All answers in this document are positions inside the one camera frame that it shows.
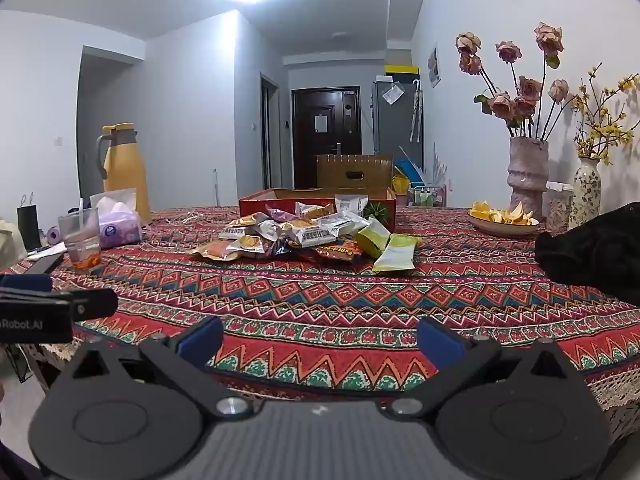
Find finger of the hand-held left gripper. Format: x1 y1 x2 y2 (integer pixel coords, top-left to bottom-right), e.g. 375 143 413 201
50 288 119 319
0 274 53 293

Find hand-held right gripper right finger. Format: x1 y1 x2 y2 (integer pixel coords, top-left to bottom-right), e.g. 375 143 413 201
387 316 581 418

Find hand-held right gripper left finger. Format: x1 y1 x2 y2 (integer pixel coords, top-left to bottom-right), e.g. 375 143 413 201
60 316 253 418

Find red cardboard box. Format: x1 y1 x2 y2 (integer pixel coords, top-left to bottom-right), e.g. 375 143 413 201
238 187 397 233

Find pink snack packet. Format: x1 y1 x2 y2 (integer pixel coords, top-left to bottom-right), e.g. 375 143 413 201
264 204 301 222

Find pile of small snack packets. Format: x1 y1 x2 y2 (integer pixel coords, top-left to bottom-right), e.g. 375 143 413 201
192 194 373 263

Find black paper bag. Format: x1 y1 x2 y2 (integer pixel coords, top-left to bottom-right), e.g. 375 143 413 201
16 192 43 252

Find clear plastic cup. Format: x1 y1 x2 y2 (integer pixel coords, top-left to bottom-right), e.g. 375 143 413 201
57 199 103 273

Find purple tissue pack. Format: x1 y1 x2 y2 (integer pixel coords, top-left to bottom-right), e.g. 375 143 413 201
90 188 144 250

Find beige plate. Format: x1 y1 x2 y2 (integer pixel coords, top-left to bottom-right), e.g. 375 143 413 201
467 210 541 237

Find yellow thermos jug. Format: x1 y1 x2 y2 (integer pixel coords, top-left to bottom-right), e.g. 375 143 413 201
96 122 152 226

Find large red snack packet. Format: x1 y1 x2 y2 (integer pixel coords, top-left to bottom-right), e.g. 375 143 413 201
302 240 373 263

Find pile of orange peels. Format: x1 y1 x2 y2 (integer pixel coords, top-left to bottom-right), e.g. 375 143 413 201
470 201 535 226

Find metal storage rack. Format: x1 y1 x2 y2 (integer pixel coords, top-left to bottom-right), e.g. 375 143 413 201
407 185 447 208

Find pale pink feathery decoration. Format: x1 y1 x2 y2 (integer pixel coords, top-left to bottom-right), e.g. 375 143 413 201
430 145 452 188

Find blue plastic dustpan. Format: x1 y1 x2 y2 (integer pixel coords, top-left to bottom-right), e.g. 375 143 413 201
395 157 426 188

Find black cloth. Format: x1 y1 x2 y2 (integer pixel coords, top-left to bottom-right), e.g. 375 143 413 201
535 202 640 307

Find clear storage jar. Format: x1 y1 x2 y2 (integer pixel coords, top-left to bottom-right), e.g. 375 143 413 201
545 181 575 233

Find white lace cloth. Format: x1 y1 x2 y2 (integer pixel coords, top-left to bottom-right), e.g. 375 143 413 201
25 332 640 443

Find pink textured vase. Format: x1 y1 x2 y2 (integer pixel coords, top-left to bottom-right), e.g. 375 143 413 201
506 136 550 221

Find floral ceramic vase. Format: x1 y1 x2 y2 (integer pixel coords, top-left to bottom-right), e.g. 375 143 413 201
569 156 602 231

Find grey interior door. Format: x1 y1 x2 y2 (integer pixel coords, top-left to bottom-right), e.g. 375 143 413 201
260 72 281 191

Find grey refrigerator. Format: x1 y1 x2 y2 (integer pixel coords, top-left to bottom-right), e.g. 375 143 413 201
374 75 423 157

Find dark brown entrance door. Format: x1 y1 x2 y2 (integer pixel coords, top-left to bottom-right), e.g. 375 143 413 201
291 86 362 190

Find white folded umbrella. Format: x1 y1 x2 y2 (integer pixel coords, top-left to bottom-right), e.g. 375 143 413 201
410 79 424 143

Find bunch of dried pink roses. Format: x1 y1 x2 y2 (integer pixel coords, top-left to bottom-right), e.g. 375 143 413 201
455 22 581 141

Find yellow flower branches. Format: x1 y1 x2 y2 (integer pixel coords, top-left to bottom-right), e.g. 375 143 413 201
570 62 640 166

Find white cable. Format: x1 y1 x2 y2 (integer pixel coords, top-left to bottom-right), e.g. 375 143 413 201
159 211 202 227

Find grey wall panel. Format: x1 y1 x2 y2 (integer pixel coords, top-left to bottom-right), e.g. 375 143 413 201
427 46 442 88

